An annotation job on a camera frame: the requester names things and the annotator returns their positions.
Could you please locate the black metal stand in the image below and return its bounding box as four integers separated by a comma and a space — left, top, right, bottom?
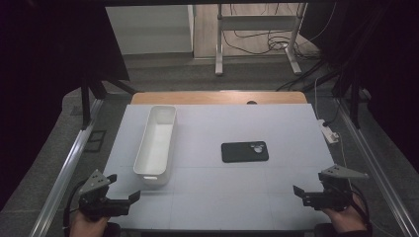
80, 77, 137, 131
330, 73, 364, 130

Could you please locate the black floor frame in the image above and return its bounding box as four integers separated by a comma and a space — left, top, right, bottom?
83, 129, 108, 154

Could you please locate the tangle of black floor cables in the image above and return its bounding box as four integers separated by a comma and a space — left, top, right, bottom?
222, 3, 330, 62

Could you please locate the white cabinet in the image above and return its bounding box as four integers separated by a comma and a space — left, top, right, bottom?
105, 4, 196, 56

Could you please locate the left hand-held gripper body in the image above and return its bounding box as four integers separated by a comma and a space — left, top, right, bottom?
78, 169, 132, 221

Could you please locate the wooden table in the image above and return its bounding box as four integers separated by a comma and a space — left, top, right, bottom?
130, 91, 308, 106

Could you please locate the white metal desk frame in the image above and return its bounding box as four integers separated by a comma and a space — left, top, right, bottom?
214, 2, 308, 77

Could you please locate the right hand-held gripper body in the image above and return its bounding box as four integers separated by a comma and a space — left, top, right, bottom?
301, 164, 370, 212

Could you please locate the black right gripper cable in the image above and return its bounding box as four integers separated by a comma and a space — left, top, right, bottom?
348, 188, 372, 228

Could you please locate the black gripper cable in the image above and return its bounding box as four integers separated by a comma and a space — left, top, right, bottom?
348, 188, 372, 228
62, 180, 87, 237

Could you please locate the black curtain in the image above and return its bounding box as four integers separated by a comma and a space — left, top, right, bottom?
0, 0, 130, 211
299, 0, 419, 166

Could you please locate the person's right hand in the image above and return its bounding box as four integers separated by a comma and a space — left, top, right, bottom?
320, 193, 369, 235

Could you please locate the aluminium rail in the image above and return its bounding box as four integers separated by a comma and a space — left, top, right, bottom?
29, 98, 105, 237
335, 98, 419, 237

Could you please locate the person's left hand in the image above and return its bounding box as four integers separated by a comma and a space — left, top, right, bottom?
68, 209, 111, 237

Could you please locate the white plastic storage bin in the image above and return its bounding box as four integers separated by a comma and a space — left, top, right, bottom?
132, 105, 178, 186

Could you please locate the black phone case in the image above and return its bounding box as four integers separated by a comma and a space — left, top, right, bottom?
220, 140, 270, 164

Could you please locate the white power strip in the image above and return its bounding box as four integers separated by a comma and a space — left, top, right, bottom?
316, 118, 340, 145

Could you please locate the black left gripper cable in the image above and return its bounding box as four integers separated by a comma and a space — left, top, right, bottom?
62, 180, 87, 237

